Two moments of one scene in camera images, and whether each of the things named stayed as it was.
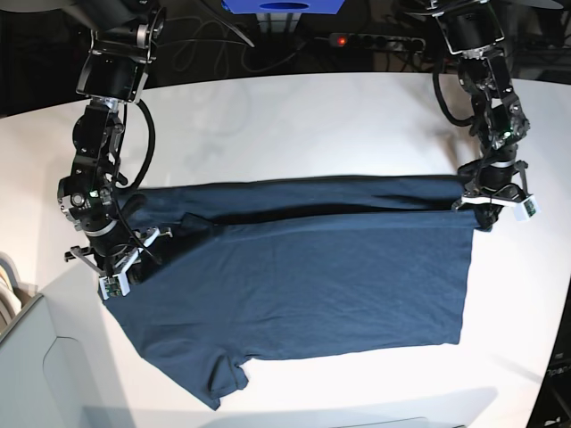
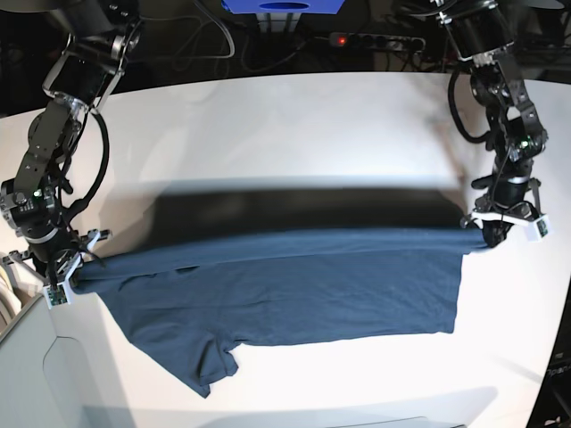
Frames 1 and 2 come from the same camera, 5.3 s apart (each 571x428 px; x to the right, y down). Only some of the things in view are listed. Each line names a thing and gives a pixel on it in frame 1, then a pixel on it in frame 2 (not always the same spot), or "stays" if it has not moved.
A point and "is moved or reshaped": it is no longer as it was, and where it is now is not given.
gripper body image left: [113, 249] → [59, 265]
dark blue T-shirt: [256, 269] is moved or reshaped
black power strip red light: [376, 41] stays
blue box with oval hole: [283, 6] stays
